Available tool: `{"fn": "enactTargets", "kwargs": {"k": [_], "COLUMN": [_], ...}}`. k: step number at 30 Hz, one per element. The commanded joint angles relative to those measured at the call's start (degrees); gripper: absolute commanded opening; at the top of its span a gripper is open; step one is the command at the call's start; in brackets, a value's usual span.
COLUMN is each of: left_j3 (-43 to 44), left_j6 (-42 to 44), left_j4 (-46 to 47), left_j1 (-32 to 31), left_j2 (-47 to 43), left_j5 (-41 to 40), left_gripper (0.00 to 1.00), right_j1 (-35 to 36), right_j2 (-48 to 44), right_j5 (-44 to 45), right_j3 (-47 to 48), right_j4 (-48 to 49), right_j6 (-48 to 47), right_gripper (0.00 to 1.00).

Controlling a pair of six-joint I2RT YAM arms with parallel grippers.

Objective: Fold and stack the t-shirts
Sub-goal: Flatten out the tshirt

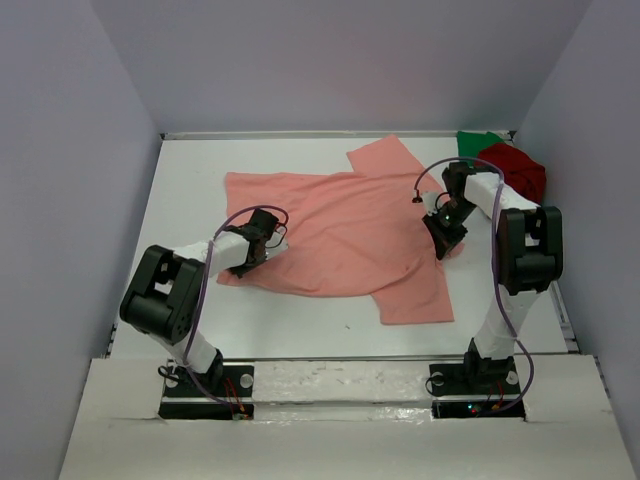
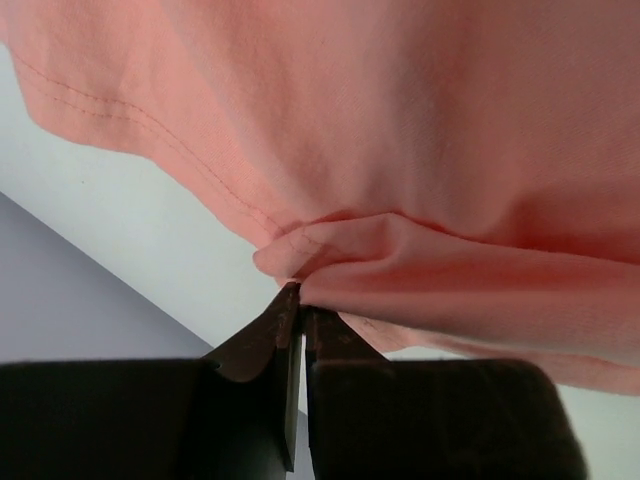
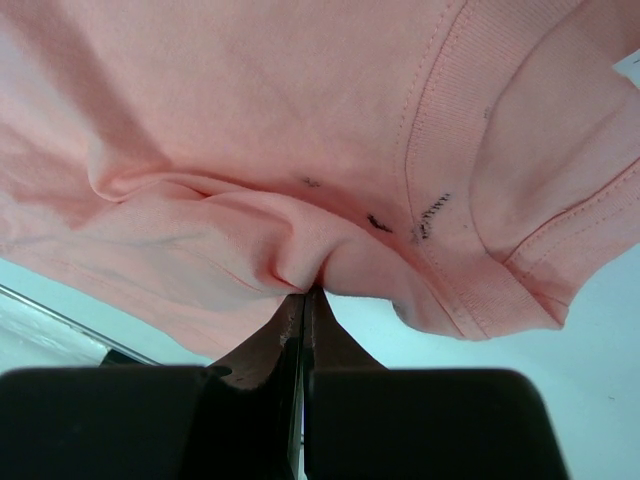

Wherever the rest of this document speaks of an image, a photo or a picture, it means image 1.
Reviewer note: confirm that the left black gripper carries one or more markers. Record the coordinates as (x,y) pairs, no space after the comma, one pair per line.
(238,271)

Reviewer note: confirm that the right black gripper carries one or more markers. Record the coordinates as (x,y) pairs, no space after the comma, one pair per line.
(443,240)

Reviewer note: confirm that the pink t shirt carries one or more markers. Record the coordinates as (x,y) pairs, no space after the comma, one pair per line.
(352,234)

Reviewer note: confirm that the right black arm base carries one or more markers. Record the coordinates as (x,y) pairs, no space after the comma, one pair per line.
(455,397)

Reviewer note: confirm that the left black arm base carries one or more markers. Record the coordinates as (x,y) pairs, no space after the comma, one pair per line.
(210,395)

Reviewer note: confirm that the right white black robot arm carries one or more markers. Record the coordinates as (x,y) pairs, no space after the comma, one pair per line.
(526,258)

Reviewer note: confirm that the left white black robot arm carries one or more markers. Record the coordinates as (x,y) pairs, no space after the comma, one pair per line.
(165,297)

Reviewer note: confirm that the green t shirt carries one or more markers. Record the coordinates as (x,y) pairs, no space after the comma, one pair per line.
(470,144)

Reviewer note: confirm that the red t shirt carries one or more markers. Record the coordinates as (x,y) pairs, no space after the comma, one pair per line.
(524,175)

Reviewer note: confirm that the white foam front panel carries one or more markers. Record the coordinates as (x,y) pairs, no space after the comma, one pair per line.
(342,420)

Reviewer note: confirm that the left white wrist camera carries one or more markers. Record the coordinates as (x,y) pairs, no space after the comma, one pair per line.
(277,244)

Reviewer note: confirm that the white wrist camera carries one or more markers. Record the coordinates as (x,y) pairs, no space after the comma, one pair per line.
(277,244)
(430,201)

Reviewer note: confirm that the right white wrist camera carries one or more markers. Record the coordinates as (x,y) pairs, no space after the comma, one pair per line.
(430,201)

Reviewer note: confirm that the aluminium back table rail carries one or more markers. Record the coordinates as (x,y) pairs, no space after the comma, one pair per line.
(304,134)

